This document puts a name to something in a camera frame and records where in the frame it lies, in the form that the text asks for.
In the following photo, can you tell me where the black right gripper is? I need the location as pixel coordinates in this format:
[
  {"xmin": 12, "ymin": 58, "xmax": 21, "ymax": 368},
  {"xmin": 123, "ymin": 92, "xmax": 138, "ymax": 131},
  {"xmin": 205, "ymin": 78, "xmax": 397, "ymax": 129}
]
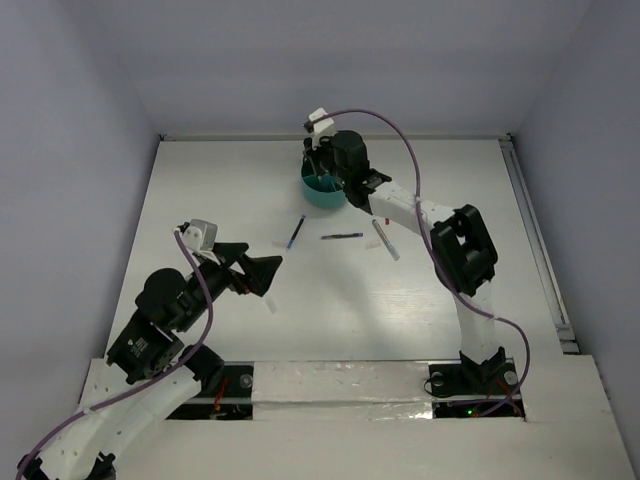
[{"xmin": 303, "ymin": 131, "xmax": 350, "ymax": 185}]

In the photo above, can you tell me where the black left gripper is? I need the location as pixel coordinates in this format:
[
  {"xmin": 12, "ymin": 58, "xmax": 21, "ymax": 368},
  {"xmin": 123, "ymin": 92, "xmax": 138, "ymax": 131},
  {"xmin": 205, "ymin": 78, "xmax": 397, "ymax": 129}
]
[{"xmin": 177, "ymin": 241, "xmax": 283, "ymax": 329}]

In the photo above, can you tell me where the clear plastic cap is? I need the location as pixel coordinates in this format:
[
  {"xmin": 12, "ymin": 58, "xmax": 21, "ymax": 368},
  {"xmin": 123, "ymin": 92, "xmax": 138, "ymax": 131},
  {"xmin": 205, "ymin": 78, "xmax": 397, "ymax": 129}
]
[{"xmin": 264, "ymin": 297, "xmax": 278, "ymax": 314}]

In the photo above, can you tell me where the purple dark gel pen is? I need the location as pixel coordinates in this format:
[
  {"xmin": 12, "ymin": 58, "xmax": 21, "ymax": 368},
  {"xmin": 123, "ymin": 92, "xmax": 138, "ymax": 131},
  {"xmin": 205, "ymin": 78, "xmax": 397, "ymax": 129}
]
[{"xmin": 320, "ymin": 232, "xmax": 364, "ymax": 240}]

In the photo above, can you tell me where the white marker pen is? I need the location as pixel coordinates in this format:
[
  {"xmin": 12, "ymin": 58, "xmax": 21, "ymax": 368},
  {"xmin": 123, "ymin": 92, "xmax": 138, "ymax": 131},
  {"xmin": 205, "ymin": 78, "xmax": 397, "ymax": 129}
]
[{"xmin": 372, "ymin": 219, "xmax": 400, "ymax": 261}]

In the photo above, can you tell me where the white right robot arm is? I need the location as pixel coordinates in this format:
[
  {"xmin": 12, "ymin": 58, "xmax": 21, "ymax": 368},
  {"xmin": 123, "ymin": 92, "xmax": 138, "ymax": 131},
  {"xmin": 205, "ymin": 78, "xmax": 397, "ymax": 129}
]
[{"xmin": 304, "ymin": 130, "xmax": 505, "ymax": 392}]

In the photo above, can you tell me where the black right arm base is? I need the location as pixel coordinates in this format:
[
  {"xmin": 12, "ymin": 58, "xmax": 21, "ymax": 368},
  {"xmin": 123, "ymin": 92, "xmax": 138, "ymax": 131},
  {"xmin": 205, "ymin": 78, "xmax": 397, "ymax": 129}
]
[{"xmin": 423, "ymin": 347, "xmax": 526, "ymax": 419}]

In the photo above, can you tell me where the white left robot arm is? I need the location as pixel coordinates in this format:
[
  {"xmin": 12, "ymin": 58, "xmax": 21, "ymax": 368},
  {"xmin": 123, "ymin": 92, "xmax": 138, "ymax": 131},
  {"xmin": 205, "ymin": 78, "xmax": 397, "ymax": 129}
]
[{"xmin": 16, "ymin": 243, "xmax": 283, "ymax": 479}]

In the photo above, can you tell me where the teal round desk organizer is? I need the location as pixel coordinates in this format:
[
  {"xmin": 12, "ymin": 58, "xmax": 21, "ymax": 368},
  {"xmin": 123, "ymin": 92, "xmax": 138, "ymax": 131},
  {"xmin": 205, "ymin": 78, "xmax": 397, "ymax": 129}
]
[{"xmin": 300, "ymin": 160, "xmax": 347, "ymax": 210}]

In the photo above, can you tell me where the blue gel pen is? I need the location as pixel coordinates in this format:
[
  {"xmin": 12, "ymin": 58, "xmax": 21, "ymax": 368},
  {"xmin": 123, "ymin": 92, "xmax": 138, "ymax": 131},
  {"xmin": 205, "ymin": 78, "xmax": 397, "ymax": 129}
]
[{"xmin": 285, "ymin": 214, "xmax": 306, "ymax": 251}]

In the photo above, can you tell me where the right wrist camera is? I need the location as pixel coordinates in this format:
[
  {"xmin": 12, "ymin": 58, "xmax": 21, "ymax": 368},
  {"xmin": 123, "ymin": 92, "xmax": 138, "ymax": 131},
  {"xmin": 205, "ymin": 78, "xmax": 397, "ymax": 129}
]
[{"xmin": 303, "ymin": 108, "xmax": 337, "ymax": 147}]

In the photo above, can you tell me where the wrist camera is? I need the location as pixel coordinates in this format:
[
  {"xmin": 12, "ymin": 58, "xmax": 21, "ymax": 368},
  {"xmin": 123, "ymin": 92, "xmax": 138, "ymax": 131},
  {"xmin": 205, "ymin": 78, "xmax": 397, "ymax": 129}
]
[
  {"xmin": 303, "ymin": 108, "xmax": 337, "ymax": 147},
  {"xmin": 174, "ymin": 219, "xmax": 218, "ymax": 261}
]

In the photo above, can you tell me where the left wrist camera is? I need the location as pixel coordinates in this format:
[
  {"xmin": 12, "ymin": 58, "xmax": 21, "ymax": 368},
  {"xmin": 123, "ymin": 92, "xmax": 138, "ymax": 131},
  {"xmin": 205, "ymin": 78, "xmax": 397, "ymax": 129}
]
[{"xmin": 174, "ymin": 219, "xmax": 218, "ymax": 261}]

